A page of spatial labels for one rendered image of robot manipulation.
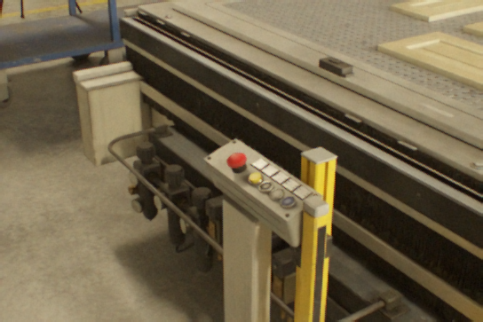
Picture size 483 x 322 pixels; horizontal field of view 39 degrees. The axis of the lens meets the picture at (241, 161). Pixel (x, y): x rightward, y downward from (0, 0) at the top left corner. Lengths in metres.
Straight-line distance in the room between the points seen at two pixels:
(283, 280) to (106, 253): 1.12
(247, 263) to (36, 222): 1.70
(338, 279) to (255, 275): 0.36
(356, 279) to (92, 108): 1.30
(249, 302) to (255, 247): 0.14
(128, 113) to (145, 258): 0.56
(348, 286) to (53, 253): 1.41
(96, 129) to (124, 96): 0.17
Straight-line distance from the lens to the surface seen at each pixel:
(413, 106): 1.75
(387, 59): 2.08
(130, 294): 2.50
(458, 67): 2.01
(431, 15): 2.52
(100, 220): 2.93
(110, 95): 2.62
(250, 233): 1.35
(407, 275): 1.67
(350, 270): 1.74
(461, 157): 1.58
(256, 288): 1.42
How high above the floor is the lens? 1.53
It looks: 27 degrees down
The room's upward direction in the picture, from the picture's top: straight up
